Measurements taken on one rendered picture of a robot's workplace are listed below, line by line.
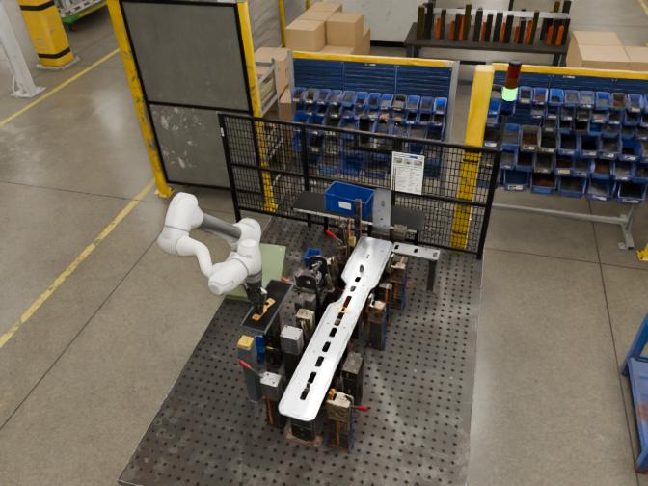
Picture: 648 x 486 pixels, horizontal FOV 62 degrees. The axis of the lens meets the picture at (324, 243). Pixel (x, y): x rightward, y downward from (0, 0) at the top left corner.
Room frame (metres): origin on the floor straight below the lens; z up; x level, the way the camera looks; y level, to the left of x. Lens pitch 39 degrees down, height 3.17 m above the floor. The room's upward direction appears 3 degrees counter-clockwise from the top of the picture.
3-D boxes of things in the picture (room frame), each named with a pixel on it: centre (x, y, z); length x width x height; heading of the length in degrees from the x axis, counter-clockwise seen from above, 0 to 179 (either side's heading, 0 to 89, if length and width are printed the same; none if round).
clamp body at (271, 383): (1.61, 0.29, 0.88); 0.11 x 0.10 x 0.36; 68
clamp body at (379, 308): (2.08, -0.27, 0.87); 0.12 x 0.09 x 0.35; 68
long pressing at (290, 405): (2.07, -0.09, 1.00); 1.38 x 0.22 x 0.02; 158
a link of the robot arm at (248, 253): (1.88, 0.35, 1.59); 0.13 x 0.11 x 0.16; 145
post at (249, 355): (1.76, 0.41, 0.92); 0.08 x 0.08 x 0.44; 68
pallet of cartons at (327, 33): (7.31, -0.22, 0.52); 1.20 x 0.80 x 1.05; 160
